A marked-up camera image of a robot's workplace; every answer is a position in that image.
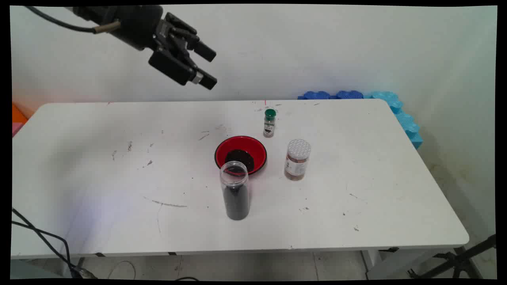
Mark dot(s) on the red bowl with black rim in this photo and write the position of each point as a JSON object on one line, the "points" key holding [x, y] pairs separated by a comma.
{"points": [[237, 143]]}

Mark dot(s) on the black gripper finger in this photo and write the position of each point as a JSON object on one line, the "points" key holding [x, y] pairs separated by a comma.
{"points": [[174, 67], [186, 33]]}

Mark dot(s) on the pink foam block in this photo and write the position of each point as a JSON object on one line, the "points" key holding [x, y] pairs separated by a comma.
{"points": [[16, 128]]}

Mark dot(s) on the black tripod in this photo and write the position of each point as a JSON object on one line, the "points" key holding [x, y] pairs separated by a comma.
{"points": [[459, 261]]}

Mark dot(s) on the light blue foam mat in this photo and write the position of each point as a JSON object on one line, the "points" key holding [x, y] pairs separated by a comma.
{"points": [[406, 120]]}

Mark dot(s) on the small green-lid spice bottle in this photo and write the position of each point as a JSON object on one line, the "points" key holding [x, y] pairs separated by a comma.
{"points": [[269, 124]]}

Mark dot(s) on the white table leg frame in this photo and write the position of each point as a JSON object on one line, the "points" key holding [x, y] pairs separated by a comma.
{"points": [[390, 265]]}

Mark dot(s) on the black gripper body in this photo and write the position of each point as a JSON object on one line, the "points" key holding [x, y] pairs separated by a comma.
{"points": [[134, 23]]}

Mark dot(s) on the white-lid jar of nuts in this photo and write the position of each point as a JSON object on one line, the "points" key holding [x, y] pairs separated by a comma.
{"points": [[297, 162]]}

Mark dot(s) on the clear jar with black seeds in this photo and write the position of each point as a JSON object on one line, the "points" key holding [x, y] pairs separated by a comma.
{"points": [[236, 202]]}

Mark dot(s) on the black seed pile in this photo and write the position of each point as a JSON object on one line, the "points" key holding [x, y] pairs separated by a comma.
{"points": [[245, 155]]}

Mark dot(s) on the orange foam block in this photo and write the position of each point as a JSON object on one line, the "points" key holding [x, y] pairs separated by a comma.
{"points": [[18, 113]]}

